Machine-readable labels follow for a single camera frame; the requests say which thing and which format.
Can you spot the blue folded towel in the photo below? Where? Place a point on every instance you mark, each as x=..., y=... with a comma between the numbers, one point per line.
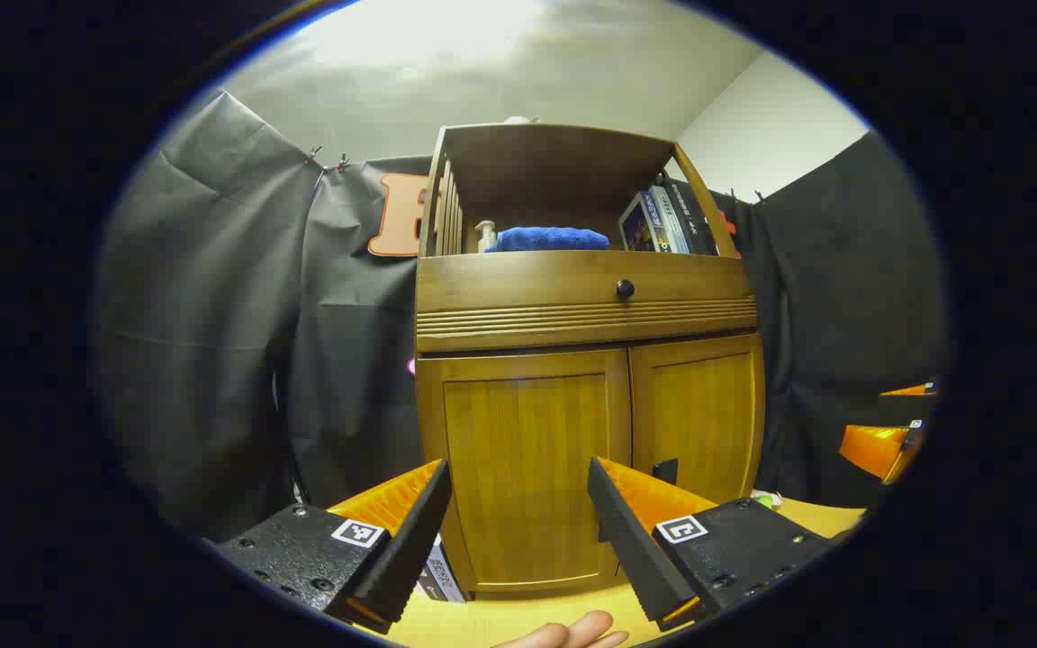
x=550, y=239

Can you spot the white pump bottle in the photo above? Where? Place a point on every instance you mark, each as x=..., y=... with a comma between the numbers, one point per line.
x=486, y=238

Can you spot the small pink green object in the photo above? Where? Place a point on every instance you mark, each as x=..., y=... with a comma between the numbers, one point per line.
x=763, y=499

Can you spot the black backdrop cloth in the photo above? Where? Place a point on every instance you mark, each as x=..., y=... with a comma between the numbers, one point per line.
x=212, y=315

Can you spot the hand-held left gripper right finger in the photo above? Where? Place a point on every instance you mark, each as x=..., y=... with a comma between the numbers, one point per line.
x=626, y=540

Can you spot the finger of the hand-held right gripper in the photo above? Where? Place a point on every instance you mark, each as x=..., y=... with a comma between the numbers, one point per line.
x=910, y=389
x=879, y=445

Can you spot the wooden cabinet drawer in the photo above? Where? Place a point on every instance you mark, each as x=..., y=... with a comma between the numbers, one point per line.
x=527, y=283

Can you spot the wooden double-door shoe cabinet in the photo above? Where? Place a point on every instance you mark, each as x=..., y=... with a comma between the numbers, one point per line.
x=572, y=171

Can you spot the small white object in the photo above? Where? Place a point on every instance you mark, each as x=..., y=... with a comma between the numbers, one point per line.
x=520, y=120

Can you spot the pale spine book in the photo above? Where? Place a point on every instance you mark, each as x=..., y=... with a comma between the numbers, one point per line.
x=664, y=220

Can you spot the black and white box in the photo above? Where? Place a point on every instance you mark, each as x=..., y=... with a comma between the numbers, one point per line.
x=442, y=571

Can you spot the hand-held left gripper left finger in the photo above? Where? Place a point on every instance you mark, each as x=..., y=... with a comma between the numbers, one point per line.
x=410, y=540

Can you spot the colourful cover book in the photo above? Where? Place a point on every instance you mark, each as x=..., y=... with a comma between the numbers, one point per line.
x=635, y=229

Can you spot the wooden shoe cabinet door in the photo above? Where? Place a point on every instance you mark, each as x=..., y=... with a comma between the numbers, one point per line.
x=518, y=450
x=707, y=405

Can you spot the black round drawer knob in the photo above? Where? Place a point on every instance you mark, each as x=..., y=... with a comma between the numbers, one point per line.
x=625, y=289

